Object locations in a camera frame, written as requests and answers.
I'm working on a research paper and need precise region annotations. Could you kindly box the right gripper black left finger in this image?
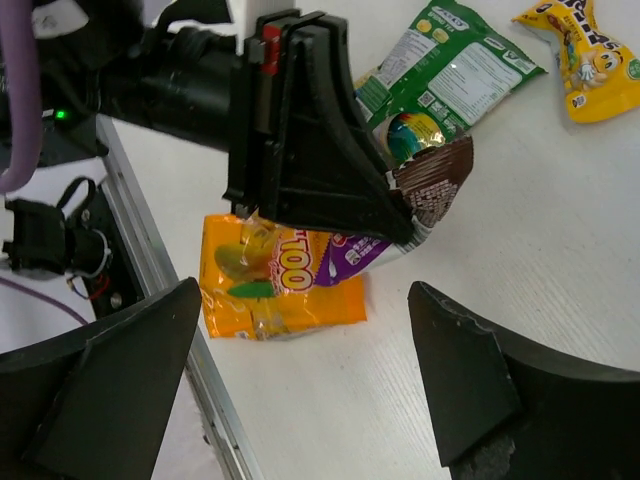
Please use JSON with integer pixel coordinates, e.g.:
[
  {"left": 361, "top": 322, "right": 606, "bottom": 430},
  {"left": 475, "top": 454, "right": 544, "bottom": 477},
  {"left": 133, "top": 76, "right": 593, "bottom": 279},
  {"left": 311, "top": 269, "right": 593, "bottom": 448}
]
[{"left": 1, "top": 278, "right": 201, "bottom": 479}]

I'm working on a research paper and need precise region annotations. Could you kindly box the green snack bag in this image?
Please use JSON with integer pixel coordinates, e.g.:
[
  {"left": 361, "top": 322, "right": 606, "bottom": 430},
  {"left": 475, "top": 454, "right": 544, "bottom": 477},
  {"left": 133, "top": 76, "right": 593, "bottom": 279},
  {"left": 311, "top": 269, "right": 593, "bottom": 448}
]
[{"left": 355, "top": 1, "right": 545, "bottom": 163}]

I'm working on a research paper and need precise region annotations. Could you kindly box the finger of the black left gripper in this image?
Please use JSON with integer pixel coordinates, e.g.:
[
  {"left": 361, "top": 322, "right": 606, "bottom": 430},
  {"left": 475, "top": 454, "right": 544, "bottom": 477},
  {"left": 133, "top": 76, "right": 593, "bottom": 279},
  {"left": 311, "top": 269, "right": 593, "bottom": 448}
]
[{"left": 223, "top": 9, "right": 414, "bottom": 244}]

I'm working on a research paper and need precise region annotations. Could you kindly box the orange gummy candy bag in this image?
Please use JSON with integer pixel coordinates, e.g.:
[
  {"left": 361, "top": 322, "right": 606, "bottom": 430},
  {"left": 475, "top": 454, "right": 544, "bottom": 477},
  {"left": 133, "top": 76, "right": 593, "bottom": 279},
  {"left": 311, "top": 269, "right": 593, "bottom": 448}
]
[{"left": 199, "top": 214, "right": 367, "bottom": 340}]

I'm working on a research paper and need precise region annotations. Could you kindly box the yellow candy packet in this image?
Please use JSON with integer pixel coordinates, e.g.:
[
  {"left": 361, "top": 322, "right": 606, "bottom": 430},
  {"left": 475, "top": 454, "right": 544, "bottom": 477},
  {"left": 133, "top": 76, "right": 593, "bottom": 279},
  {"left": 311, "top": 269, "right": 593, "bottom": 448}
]
[{"left": 512, "top": 0, "right": 639, "bottom": 124}]

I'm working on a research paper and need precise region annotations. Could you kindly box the dark purple candy packet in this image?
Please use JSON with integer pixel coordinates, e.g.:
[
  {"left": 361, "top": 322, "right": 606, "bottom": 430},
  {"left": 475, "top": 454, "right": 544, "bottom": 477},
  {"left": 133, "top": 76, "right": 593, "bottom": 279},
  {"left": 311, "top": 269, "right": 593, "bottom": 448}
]
[{"left": 315, "top": 134, "right": 474, "bottom": 287}]

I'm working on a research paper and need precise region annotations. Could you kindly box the aluminium table frame rail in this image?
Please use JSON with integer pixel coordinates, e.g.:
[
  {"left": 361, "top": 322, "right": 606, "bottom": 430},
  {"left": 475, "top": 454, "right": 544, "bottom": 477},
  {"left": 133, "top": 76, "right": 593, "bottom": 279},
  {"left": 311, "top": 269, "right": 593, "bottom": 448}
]
[{"left": 97, "top": 117, "right": 264, "bottom": 480}]

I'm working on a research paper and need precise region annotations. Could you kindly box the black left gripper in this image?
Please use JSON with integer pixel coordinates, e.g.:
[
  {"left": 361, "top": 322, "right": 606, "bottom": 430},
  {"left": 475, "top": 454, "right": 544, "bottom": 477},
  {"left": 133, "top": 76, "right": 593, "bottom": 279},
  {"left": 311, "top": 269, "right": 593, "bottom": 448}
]
[{"left": 30, "top": 19, "right": 250, "bottom": 150}]

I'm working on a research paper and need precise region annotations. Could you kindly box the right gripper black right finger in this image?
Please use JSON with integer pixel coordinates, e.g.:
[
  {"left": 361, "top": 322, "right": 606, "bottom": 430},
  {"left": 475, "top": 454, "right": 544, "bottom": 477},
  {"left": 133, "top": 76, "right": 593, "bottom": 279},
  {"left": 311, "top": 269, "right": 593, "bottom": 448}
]
[{"left": 408, "top": 282, "right": 639, "bottom": 479}]

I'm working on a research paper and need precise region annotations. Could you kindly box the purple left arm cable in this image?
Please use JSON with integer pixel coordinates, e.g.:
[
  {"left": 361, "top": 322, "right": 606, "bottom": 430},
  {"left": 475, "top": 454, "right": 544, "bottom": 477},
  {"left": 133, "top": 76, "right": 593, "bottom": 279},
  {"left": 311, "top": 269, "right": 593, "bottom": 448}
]
[{"left": 0, "top": 0, "right": 41, "bottom": 194}]

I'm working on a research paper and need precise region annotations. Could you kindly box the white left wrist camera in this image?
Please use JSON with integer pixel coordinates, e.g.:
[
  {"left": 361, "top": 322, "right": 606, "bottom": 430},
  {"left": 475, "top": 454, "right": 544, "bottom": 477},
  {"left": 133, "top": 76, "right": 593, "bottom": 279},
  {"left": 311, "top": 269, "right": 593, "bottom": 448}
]
[{"left": 169, "top": 0, "right": 296, "bottom": 55}]

